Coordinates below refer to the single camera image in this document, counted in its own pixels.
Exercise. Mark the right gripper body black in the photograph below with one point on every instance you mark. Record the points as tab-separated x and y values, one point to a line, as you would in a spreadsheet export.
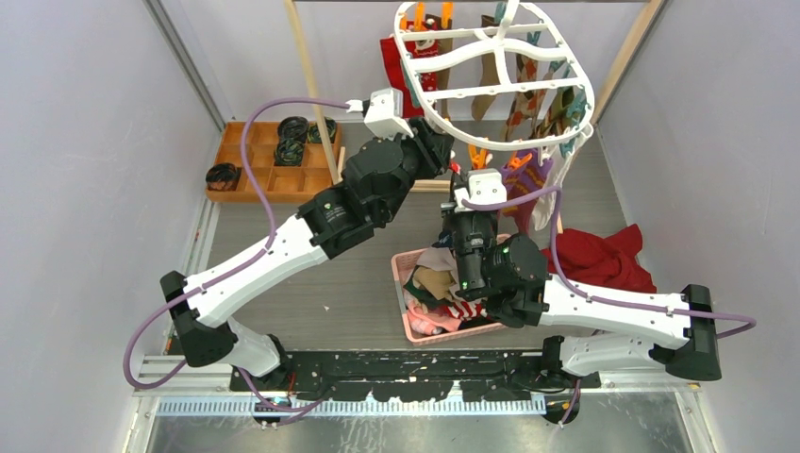
471	237

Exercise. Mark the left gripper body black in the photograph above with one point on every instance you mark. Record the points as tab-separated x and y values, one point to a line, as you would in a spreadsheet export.
423	156

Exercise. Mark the white plastic clip hanger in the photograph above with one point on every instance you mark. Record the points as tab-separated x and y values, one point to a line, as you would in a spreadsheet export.
519	54

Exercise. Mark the maroon purple orange striped sock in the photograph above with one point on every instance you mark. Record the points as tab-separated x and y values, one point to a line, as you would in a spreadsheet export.
523	174

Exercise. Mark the grey beige sock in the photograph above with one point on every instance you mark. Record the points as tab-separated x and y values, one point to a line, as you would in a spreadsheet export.
437	259

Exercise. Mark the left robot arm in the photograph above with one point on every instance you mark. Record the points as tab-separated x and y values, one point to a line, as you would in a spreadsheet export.
275	262

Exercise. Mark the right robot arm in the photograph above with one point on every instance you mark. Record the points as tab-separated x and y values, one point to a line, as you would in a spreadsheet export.
674	332

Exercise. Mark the wooden clothes rack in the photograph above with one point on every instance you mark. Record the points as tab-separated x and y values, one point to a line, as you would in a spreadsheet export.
408	154

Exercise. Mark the red hanging sock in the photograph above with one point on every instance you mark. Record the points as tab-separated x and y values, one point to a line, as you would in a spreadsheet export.
394	69

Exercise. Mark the tan ribbed sock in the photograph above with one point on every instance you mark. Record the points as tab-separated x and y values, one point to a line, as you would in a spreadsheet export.
437	283

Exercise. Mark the pink plastic basket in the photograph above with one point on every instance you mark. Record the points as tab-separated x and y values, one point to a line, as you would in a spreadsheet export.
429	321

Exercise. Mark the argyle hanging sock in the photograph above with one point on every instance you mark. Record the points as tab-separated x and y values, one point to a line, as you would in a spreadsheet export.
525	105

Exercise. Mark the red cloth on table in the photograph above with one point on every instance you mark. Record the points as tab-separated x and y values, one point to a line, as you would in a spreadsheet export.
609	262

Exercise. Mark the rolled dark sock centre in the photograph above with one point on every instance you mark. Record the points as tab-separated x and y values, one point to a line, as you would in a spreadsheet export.
289	152

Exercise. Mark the green striped hanging sock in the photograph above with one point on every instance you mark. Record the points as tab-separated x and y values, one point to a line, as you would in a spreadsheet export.
565	110

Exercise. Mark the orange wooden compartment tray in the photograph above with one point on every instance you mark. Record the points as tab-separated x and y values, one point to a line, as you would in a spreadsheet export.
280	184

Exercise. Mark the rolled dark sock left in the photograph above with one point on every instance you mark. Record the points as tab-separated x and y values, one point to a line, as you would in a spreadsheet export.
223	177

